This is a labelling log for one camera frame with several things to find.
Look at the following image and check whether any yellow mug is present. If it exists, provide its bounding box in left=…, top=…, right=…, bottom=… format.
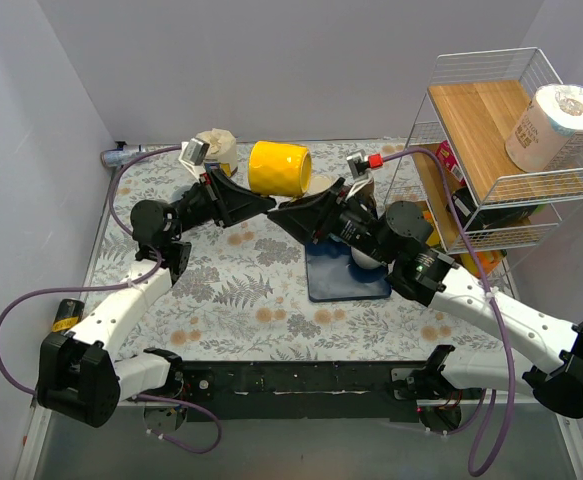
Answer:
left=248, top=141, right=312, bottom=198

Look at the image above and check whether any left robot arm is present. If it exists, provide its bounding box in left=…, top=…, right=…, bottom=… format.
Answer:
left=35, top=183, right=211, bottom=427

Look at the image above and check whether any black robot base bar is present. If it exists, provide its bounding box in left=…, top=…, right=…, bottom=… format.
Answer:
left=125, top=359, right=487, bottom=424

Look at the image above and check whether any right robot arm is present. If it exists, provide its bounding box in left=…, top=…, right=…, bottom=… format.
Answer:
left=201, top=170, right=583, bottom=419

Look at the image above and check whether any brown mug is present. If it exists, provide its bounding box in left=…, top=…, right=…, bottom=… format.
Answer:
left=356, top=179, right=377, bottom=211

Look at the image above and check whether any cream upside-down mug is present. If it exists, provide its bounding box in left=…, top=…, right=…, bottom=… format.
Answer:
left=307, top=174, right=337, bottom=195

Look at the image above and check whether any white round mug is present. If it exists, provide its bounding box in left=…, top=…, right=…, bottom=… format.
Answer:
left=351, top=248, right=386, bottom=270

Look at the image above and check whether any dark blue tray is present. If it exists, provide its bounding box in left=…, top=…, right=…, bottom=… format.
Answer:
left=305, top=240, right=392, bottom=302

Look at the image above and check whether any plastic bottle in corner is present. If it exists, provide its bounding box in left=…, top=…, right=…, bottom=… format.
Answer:
left=100, top=143, right=146, bottom=169

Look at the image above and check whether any pink box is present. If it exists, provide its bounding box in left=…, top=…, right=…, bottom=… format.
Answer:
left=436, top=140, right=465, bottom=185

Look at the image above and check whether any black green package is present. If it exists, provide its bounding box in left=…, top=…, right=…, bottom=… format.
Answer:
left=446, top=187, right=538, bottom=231

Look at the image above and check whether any orange box front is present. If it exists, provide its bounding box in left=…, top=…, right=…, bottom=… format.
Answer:
left=460, top=250, right=507, bottom=277

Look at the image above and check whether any black can yellow label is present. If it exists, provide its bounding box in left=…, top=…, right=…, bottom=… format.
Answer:
left=51, top=298, right=85, bottom=333

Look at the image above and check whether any wrapped toilet paper roll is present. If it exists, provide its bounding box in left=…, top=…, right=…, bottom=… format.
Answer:
left=505, top=84, right=583, bottom=173

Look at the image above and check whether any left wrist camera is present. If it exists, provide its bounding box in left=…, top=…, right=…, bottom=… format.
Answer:
left=178, top=138, right=210, bottom=178

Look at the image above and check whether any white wire shelf rack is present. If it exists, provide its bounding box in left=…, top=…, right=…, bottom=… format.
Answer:
left=383, top=46, right=583, bottom=301

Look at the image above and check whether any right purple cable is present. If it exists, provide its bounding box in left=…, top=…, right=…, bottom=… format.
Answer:
left=368, top=147, right=517, bottom=477

